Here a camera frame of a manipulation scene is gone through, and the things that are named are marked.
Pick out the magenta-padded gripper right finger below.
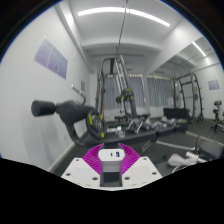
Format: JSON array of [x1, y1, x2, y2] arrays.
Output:
[[118, 143, 164, 188]]

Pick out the large purple wall poster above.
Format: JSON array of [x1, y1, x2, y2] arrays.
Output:
[[34, 37, 69, 80]]

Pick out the black box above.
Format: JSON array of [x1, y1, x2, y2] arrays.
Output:
[[163, 107, 191, 133]]

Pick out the black yellow plate on machine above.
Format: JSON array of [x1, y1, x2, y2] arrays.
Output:
[[115, 88, 135, 103]]

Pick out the black flat weight bench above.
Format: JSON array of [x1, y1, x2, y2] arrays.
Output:
[[194, 134, 224, 161]]

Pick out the narrow grey window curtain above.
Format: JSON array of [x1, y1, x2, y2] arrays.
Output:
[[146, 75, 174, 108]]

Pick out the wide grey window curtain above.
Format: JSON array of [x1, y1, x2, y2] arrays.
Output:
[[103, 74, 146, 111]]

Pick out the small purple wall poster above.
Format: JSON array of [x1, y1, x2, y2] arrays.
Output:
[[207, 79, 221, 92]]

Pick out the white coiled power cable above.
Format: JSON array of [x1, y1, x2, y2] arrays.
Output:
[[166, 151, 201, 168]]

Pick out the long ceiling light strip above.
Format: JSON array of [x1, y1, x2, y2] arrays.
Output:
[[77, 6, 172, 28]]

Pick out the grey cable weight machine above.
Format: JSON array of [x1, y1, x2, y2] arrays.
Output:
[[95, 54, 138, 121]]

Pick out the short ceiling light strip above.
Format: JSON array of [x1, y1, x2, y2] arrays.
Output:
[[191, 40, 208, 58]]

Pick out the black bench with roller pad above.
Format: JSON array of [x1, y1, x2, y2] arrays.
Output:
[[30, 99, 188, 149]]

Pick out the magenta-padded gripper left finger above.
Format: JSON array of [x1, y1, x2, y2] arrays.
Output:
[[61, 143, 105, 188]]

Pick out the black power rack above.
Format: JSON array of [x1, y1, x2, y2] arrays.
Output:
[[172, 71, 205, 124]]

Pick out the group of grey dumbbells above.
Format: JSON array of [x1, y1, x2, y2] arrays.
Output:
[[114, 113, 178, 134]]

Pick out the black weight plate yellow marks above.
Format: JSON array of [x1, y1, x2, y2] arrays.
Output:
[[85, 110, 107, 139]]

